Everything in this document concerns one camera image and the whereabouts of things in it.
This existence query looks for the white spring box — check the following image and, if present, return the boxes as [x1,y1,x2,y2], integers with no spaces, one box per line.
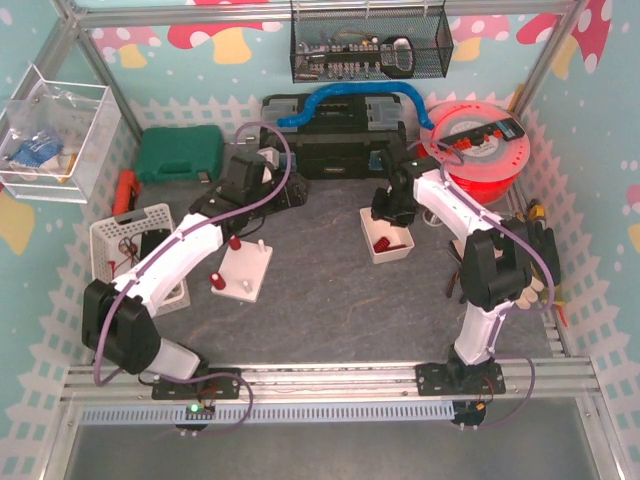
[359,207,415,264]

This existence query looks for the white peg base plate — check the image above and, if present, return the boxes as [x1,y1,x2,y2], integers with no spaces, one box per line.
[211,239,273,303]

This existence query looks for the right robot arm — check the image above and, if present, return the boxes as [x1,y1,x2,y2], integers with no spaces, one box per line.
[371,144,532,395]

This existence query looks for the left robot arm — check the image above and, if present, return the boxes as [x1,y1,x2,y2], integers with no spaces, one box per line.
[81,150,293,385]

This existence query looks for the black toolbox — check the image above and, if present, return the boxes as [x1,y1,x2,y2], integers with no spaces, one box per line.
[280,93,406,180]

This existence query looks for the red filament spool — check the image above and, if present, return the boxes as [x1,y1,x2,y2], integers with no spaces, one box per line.
[416,100,531,205]

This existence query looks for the black red terminal strip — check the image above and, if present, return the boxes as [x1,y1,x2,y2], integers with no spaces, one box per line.
[437,117,525,151]

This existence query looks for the green plastic case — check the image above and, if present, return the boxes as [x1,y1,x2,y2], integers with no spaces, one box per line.
[134,125,224,184]

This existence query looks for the black work glove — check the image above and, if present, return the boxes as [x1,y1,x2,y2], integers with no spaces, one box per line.
[524,220,561,286]

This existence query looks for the black board in basket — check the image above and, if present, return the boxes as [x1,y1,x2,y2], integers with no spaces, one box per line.
[139,229,171,260]

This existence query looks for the white work glove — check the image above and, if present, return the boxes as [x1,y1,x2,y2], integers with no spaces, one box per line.
[515,278,545,310]

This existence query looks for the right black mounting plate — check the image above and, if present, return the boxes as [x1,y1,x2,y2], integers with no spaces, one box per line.
[414,359,506,396]

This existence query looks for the black mounting plate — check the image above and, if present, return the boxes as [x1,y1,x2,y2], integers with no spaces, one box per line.
[151,367,242,401]
[414,359,506,396]

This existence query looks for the white perforated basket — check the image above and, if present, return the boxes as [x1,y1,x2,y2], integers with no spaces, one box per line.
[89,202,192,317]

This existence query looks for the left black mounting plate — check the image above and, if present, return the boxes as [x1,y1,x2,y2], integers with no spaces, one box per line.
[151,367,242,401]

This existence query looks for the blue white cloth glove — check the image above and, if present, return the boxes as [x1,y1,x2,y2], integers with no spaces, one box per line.
[9,131,63,170]

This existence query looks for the solder wire spool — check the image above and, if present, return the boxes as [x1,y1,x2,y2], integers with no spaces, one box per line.
[422,209,442,227]

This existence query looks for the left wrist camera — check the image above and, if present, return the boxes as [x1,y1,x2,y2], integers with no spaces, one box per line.
[257,147,283,185]

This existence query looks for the red handled pliers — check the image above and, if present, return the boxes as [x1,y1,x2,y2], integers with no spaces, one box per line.
[445,240,464,299]

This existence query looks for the blue corrugated hose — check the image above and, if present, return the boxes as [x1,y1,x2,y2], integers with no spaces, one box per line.
[277,82,435,131]

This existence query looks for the black wire mesh basket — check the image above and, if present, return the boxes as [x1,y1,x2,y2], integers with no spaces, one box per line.
[290,6,453,83]

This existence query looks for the orange handled tool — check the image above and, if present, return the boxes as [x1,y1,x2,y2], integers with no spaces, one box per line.
[112,169,140,216]

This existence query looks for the grey slotted cable duct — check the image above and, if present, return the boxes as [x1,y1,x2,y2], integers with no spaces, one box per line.
[80,401,455,426]

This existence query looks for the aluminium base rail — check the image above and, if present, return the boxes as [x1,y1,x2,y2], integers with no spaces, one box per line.
[61,357,601,405]

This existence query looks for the clear acrylic wall box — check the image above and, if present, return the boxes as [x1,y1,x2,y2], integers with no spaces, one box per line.
[1,65,121,204]

